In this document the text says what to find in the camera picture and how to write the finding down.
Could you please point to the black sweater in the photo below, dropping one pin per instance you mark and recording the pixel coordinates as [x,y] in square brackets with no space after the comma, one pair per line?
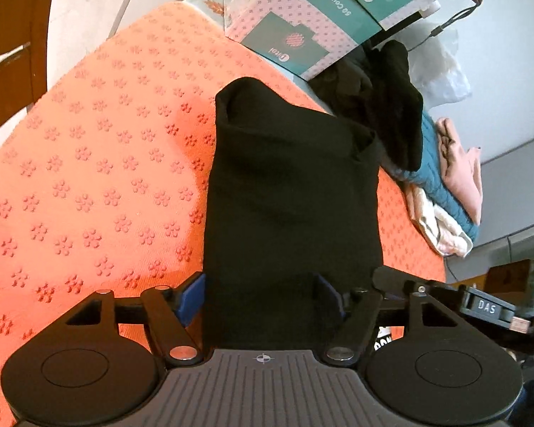
[292,194]

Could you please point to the wooden chair left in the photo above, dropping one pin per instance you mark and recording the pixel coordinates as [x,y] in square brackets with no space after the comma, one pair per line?
[23,54]

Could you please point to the clear plastic bag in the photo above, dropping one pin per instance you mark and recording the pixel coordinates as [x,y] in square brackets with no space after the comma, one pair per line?
[433,67]

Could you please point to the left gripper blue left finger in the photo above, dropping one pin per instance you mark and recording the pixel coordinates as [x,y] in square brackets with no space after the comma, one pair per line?
[189,298]

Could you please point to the lower teal pink carton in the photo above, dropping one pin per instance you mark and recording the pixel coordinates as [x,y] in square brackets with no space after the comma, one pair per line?
[302,36]

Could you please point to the black folded clothes pile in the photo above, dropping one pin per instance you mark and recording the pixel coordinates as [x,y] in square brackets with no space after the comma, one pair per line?
[373,87]

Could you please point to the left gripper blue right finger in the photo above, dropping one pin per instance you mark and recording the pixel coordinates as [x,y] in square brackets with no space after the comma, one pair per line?
[331,299]

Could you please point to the pink folded garment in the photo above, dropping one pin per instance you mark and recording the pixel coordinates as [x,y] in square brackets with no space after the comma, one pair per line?
[460,169]

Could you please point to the teal knitted sweater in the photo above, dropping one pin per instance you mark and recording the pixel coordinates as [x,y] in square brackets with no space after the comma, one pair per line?
[429,178]

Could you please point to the orange flower-pattern table mat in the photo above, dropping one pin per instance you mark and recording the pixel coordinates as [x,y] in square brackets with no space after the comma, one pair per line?
[103,184]

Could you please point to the white quilted jacket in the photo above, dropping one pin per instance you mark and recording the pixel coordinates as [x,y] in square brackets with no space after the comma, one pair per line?
[443,234]

